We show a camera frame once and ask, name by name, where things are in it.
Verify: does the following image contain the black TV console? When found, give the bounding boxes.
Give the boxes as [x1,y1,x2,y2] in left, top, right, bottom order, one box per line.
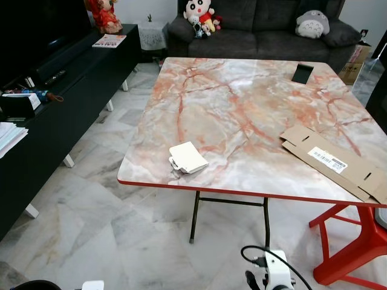
[0,24,143,240]

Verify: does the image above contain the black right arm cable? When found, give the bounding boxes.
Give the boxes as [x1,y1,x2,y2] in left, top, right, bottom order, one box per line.
[241,245,315,290]

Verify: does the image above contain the red plastic chair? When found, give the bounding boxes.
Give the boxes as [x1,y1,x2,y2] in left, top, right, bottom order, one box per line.
[308,202,387,288]

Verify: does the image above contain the flattened brown cardboard box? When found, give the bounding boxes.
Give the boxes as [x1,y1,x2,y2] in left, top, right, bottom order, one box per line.
[279,126,387,205]

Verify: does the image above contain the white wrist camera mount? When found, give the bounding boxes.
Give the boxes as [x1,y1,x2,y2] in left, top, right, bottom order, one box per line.
[264,250,294,290]
[82,280,105,290]

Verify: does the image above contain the black box with white label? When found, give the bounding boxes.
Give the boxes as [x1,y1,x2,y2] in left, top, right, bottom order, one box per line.
[0,92,42,120]

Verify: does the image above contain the red and white magazine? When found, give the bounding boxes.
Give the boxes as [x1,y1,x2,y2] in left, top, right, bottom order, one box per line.
[92,34,128,49]

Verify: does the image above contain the small white cardboard box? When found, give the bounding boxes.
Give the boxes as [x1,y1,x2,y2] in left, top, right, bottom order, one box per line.
[168,141,210,176]

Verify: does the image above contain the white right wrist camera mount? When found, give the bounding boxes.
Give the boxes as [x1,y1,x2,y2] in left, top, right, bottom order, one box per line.
[264,250,294,290]

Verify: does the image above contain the red dressed doll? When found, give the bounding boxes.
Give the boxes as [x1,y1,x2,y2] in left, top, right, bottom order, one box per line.
[85,0,124,34]

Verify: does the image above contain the black remote control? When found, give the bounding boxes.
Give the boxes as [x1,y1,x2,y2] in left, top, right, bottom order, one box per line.
[44,69,68,85]

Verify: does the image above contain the grey Totoro plush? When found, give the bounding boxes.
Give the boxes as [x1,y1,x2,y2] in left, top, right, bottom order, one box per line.
[296,9,331,40]

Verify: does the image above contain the cartoon boy plush doll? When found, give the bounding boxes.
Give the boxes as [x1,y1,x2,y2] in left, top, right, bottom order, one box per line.
[183,0,223,39]

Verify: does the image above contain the brown cardboard carton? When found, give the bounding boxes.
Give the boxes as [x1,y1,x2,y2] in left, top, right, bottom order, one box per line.
[339,42,373,86]

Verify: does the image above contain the marble top folding table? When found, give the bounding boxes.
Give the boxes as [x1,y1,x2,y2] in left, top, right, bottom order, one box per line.
[117,57,387,245]

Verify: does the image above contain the dark grey fabric sofa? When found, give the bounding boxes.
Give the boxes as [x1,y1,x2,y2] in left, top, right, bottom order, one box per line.
[167,0,363,62]

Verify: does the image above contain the black television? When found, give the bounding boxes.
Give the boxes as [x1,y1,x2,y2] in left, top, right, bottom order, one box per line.
[0,0,93,86]

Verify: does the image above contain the stack of white papers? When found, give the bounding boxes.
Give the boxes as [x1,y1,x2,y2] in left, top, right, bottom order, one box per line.
[0,123,29,160]

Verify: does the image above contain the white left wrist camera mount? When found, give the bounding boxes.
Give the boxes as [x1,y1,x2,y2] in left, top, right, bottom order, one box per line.
[82,280,105,290]

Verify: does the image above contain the white lace covered side table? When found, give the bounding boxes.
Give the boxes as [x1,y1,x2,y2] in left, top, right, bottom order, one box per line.
[138,22,169,52]

